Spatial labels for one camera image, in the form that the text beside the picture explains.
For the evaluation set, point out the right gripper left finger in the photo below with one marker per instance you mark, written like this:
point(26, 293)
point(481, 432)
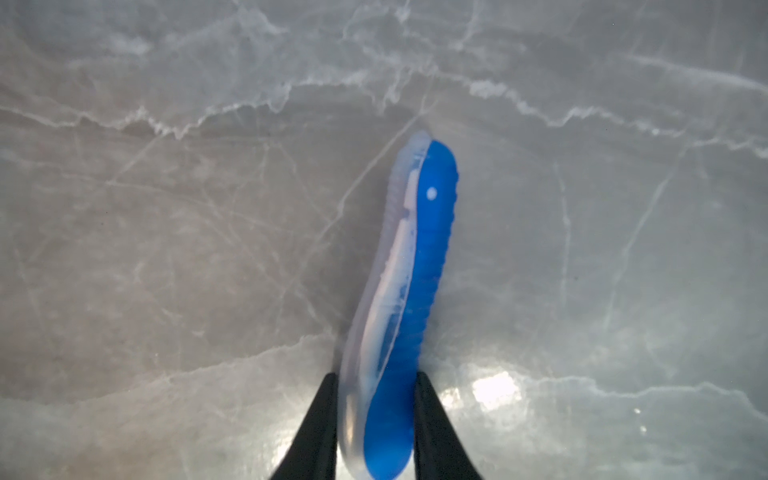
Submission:
point(312, 454)

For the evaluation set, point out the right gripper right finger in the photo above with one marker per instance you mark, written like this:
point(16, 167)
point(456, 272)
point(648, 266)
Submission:
point(438, 452)

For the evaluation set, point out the blue toothbrush back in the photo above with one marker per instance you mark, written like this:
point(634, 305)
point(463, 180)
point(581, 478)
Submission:
point(382, 352)

